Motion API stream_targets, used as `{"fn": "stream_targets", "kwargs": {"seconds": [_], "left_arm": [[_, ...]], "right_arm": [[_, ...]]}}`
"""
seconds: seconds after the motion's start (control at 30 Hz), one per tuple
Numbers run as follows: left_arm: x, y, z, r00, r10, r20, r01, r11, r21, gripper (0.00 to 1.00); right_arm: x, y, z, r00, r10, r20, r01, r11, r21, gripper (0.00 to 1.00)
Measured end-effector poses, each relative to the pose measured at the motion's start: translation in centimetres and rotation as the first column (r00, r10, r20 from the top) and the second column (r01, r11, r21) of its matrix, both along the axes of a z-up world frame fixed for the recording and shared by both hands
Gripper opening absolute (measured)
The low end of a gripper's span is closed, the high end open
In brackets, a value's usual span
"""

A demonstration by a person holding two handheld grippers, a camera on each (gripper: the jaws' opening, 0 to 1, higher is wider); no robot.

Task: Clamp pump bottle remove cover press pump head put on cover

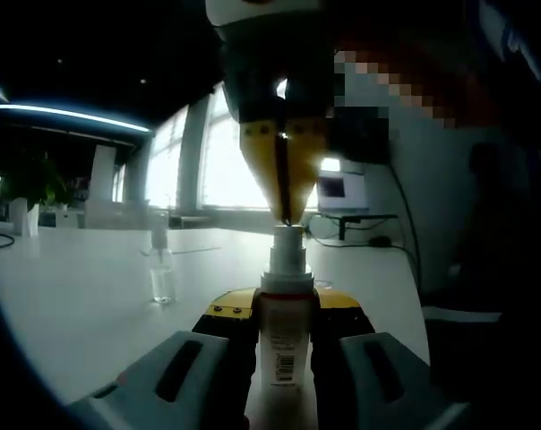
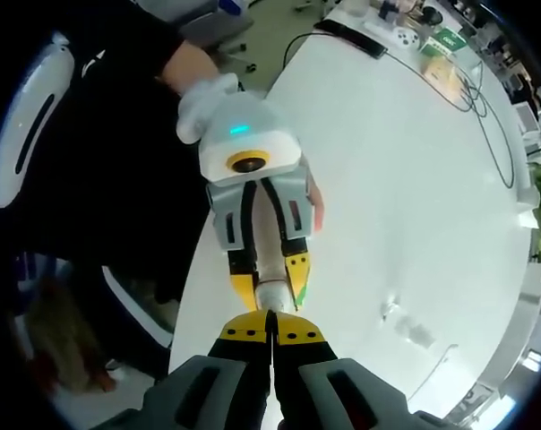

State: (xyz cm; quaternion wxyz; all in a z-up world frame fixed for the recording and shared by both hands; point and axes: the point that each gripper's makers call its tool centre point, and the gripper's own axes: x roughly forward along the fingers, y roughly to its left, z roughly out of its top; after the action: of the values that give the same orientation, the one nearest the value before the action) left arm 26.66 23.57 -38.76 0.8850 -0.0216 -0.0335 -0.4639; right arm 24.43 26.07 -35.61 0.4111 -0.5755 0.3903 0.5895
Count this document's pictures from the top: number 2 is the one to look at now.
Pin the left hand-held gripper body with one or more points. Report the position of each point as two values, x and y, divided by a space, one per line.
243 116

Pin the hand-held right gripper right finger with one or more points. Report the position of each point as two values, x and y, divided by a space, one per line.
387 405

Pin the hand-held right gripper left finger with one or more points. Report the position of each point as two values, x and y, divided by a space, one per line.
158 398

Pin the white pump bottle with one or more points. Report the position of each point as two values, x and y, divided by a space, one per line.
268 233

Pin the clear glass pump bottle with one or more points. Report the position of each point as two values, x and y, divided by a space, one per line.
414 331

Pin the person's left hand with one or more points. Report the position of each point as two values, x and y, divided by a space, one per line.
320 210

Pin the grey office chair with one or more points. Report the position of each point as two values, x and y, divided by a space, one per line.
217 27

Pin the person's black clothing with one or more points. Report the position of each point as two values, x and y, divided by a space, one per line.
118 157

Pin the black flat device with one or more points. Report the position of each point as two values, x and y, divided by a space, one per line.
351 38

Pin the white game controller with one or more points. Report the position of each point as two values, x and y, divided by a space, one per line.
407 38

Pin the tan box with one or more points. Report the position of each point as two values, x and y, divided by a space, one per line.
440 71

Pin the green box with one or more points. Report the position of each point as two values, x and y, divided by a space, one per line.
445 41

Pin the white worn device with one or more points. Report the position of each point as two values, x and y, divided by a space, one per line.
11 143

